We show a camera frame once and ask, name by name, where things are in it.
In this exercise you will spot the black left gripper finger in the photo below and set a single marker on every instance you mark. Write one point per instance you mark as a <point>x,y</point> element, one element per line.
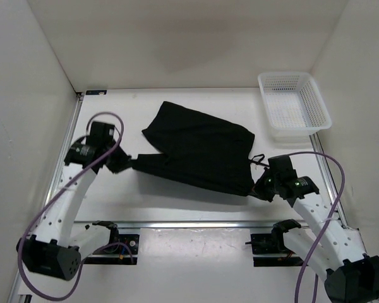
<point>114,167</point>
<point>121,157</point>

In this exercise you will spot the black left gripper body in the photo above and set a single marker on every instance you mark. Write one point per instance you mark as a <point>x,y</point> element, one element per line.
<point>112,155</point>

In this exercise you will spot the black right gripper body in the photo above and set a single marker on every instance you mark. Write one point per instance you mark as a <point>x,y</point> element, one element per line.
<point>273,182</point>

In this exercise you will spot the black shorts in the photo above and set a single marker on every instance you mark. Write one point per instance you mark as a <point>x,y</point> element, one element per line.
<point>199,150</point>

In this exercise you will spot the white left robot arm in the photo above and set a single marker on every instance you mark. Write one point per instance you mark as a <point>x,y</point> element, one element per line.
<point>48,248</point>

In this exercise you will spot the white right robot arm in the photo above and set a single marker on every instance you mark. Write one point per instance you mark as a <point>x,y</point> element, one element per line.
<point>348,273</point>

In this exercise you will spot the white perforated plastic basket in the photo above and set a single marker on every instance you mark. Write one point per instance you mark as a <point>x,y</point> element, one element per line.
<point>294,105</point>

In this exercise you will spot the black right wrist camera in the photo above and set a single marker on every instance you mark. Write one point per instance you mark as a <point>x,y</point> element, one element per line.
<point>281,165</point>

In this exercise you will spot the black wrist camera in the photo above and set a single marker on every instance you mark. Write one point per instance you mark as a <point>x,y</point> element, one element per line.
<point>281,165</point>
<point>101,133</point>

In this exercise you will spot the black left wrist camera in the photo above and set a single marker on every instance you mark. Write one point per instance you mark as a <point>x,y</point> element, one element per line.
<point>101,133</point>

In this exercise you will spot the left aluminium side rail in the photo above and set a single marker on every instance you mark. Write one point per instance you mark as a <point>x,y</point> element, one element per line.
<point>51,189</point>

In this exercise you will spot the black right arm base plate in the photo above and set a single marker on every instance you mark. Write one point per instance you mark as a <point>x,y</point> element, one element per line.
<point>266,254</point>

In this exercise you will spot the aluminium table edge rail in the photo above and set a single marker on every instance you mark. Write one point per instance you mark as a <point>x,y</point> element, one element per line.
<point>193,224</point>

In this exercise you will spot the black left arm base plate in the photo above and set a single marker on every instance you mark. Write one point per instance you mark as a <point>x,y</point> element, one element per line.
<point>118,255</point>

